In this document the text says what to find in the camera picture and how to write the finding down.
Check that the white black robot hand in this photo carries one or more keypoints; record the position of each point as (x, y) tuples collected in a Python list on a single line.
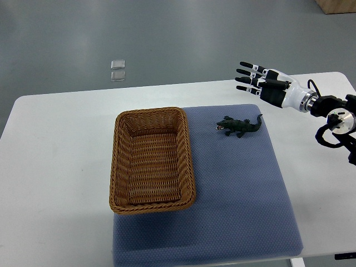
[(275, 87)]

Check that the blue quilted mat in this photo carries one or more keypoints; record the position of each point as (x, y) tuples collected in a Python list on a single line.
[(242, 209)]

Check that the wooden box corner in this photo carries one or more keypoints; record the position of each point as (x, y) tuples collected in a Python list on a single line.
[(337, 6)]

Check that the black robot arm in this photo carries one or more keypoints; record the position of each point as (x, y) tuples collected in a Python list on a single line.
[(340, 121)]

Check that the dark green toy crocodile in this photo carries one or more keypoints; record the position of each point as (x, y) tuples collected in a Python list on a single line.
[(238, 126)]

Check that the upper clear floor plate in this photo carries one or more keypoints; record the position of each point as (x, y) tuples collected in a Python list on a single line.
[(117, 64)]

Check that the white table leg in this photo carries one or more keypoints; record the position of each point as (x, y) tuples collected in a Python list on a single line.
[(297, 262)]

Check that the black table control panel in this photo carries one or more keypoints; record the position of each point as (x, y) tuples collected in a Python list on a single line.
[(345, 256)]

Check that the brown wicker basket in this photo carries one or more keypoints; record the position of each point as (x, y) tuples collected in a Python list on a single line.
[(151, 168)]

